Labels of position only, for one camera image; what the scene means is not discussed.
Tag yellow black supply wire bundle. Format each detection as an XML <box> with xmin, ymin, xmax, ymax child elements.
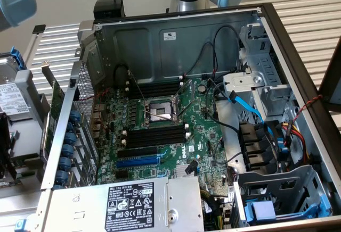
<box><xmin>199</xmin><ymin>188</ymin><xmax>234</xmax><ymax>232</ymax></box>

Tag blue flat SATA wire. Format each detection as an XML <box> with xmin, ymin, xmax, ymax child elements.
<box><xmin>228</xmin><ymin>90</ymin><xmax>275</xmax><ymax>137</ymax></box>

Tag green graphics card steel bracket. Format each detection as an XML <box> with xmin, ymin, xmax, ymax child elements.
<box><xmin>39</xmin><ymin>60</ymin><xmax>67</xmax><ymax>161</ymax></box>

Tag grey metal disk bay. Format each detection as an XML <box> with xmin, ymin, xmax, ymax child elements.
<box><xmin>222</xmin><ymin>23</ymin><xmax>295</xmax><ymax>118</ymax></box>
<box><xmin>234</xmin><ymin>164</ymin><xmax>333</xmax><ymax>228</ymax></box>

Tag black box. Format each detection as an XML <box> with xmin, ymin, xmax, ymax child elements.
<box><xmin>93</xmin><ymin>0</ymin><xmax>126</xmax><ymax>20</ymax></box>

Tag silver finned chipset heatsink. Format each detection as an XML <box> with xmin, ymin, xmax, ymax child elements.
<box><xmin>174</xmin><ymin>162</ymin><xmax>200</xmax><ymax>181</ymax></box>

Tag blue plastic disk bracket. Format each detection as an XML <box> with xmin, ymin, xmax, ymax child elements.
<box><xmin>10</xmin><ymin>45</ymin><xmax>29</xmax><ymax>70</ymax></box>

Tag blue card retention clips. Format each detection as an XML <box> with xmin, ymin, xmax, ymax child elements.
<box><xmin>54</xmin><ymin>109</ymin><xmax>82</xmax><ymax>190</ymax></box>

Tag blue wire connector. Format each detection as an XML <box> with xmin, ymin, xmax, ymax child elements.
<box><xmin>276</xmin><ymin>137</ymin><xmax>289</xmax><ymax>153</ymax></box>

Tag blue plastic latch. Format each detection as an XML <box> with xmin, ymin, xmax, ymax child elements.
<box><xmin>14</xmin><ymin>219</ymin><xmax>28</xmax><ymax>232</ymax></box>

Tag blue expansion slot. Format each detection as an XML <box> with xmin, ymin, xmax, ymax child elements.
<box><xmin>115</xmin><ymin>155</ymin><xmax>161</xmax><ymax>169</ymax></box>

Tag green motherboard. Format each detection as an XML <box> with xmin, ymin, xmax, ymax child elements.
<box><xmin>92</xmin><ymin>76</ymin><xmax>230</xmax><ymax>187</ymax></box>

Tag CPU socket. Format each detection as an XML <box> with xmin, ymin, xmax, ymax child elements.
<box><xmin>143</xmin><ymin>98</ymin><xmax>185</xmax><ymax>129</ymax></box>

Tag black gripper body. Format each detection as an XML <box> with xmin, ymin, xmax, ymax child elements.
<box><xmin>0</xmin><ymin>111</ymin><xmax>13</xmax><ymax>163</ymax></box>

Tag black wire plug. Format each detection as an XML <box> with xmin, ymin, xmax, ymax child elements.
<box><xmin>185</xmin><ymin>159</ymin><xmax>198</xmax><ymax>176</ymax></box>

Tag red black twisted wire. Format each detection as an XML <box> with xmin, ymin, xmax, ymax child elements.
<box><xmin>286</xmin><ymin>94</ymin><xmax>324</xmax><ymax>137</ymax></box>
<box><xmin>79</xmin><ymin>87</ymin><xmax>110</xmax><ymax>133</ymax></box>

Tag thin black looped wire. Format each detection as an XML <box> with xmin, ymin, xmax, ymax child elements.
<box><xmin>212</xmin><ymin>25</ymin><xmax>241</xmax><ymax>80</ymax></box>

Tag thin steel locking lever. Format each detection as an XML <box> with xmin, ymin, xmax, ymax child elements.
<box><xmin>126</xmin><ymin>69</ymin><xmax>147</xmax><ymax>101</ymax></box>
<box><xmin>143</xmin><ymin>109</ymin><xmax>176</xmax><ymax>123</ymax></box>

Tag pale blue rectangular pad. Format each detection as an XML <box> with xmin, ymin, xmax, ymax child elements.
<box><xmin>251</xmin><ymin>201</ymin><xmax>277</xmax><ymax>221</ymax></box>

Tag red yellow black wire bundle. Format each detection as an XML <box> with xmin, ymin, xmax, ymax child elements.
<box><xmin>281</xmin><ymin>121</ymin><xmax>312</xmax><ymax>163</ymax></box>

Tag silver hard disk white label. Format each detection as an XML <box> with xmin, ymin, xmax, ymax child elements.
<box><xmin>0</xmin><ymin>57</ymin><xmax>32</xmax><ymax>122</ymax></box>

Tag long black expansion slot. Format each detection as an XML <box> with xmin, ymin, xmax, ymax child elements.
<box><xmin>117</xmin><ymin>146</ymin><xmax>158</xmax><ymax>159</ymax></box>

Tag blue plastic bay bracket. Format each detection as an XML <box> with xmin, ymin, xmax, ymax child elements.
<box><xmin>244</xmin><ymin>186</ymin><xmax>333</xmax><ymax>223</ymax></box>

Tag silver power supply unit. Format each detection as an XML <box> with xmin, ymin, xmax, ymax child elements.
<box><xmin>50</xmin><ymin>175</ymin><xmax>205</xmax><ymax>232</ymax></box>

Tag green RAM stick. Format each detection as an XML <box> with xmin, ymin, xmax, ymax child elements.
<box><xmin>11</xmin><ymin>153</ymin><xmax>40</xmax><ymax>169</ymax></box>
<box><xmin>0</xmin><ymin>179</ymin><xmax>21</xmax><ymax>188</ymax></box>

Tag dark framed panel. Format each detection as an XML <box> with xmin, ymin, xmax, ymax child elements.
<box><xmin>318</xmin><ymin>36</ymin><xmax>341</xmax><ymax>113</ymax></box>

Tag open grey PC case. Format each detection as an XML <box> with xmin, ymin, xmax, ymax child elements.
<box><xmin>34</xmin><ymin>2</ymin><xmax>341</xmax><ymax>232</ymax></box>

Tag thick black wire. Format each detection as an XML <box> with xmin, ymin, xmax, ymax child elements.
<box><xmin>205</xmin><ymin>79</ymin><xmax>240</xmax><ymax>133</ymax></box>

